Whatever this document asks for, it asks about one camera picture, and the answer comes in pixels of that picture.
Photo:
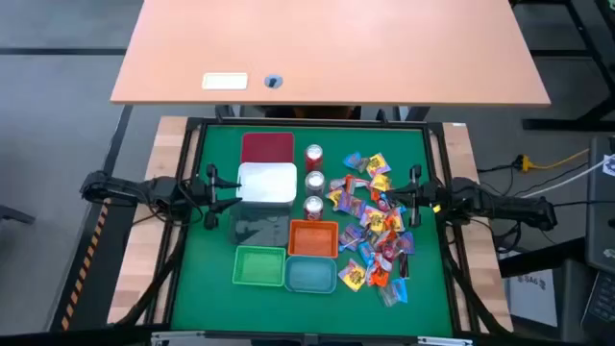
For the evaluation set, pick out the white candy wrapper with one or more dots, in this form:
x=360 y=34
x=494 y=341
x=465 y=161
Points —
x=384 y=262

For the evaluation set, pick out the green slotted plastic basket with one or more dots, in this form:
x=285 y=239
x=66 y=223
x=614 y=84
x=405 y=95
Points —
x=259 y=265

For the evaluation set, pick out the silver pink candy wrapper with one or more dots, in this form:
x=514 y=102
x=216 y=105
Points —
x=336 y=183

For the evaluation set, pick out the teal plastic bin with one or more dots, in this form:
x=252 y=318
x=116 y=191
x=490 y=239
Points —
x=310 y=275

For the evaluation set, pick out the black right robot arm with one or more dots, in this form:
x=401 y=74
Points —
x=509 y=205

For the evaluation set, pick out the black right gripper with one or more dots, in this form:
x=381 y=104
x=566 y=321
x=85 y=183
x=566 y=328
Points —
x=432 y=197

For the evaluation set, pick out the white plastic bin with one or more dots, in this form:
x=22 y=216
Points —
x=267 y=182

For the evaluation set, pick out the blue Haribo candy packet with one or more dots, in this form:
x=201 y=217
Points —
x=353 y=160

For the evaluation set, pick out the black keyboard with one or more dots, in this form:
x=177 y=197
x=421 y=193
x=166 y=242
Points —
x=599 y=300

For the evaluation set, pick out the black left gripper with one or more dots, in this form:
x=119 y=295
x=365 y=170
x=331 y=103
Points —
x=197 y=194

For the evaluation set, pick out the pink wrapped lollipop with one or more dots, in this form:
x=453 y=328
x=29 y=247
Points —
x=388 y=251
x=383 y=205

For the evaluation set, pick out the clear candy packet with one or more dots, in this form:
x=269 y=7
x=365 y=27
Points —
x=386 y=296

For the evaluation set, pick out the dark red plastic bin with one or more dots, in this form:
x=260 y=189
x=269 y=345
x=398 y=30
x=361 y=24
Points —
x=267 y=147

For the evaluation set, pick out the orange wrapped candy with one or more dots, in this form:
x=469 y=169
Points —
x=349 y=182
x=374 y=194

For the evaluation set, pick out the black side table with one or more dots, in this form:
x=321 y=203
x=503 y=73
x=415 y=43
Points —
x=543 y=254

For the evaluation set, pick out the white cardboard box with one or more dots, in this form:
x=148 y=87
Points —
x=531 y=293

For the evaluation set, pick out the orange plastic bin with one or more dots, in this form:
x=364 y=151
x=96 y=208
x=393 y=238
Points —
x=313 y=239

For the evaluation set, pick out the black table frame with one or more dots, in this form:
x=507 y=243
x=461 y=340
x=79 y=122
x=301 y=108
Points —
x=312 y=121

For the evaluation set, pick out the orange black hazard tape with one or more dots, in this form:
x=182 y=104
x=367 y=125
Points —
x=82 y=269

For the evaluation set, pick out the brown Tootsie roll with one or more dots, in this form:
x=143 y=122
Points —
x=403 y=265

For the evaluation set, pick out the purple multicolour candy packet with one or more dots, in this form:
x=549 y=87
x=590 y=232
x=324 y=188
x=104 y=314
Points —
x=351 y=236
x=407 y=242

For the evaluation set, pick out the clear plastic bin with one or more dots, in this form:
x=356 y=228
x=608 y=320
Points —
x=259 y=226

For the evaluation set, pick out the orange white candy packet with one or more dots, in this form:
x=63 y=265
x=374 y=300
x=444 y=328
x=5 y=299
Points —
x=386 y=238

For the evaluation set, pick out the black chair base leg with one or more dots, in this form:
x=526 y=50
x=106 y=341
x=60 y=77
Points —
x=14 y=214

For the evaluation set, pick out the silver Diet Coke can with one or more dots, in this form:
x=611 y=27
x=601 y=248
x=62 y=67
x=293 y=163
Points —
x=315 y=181

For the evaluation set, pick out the dark grey computer case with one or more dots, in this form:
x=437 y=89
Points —
x=600 y=206

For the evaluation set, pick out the red Coca-Cola can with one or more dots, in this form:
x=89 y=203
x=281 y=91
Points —
x=313 y=206

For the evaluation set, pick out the silver metal bracket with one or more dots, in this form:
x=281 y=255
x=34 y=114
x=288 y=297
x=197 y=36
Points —
x=444 y=341
x=178 y=338

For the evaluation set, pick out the black desk leg frame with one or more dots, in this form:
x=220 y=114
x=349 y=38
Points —
x=557 y=124

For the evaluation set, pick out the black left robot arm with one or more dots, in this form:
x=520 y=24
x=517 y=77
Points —
x=120 y=188

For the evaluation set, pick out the white rectangular desk plate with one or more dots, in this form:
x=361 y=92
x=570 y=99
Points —
x=225 y=81

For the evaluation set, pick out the tan wooden desk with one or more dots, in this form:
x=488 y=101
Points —
x=336 y=48

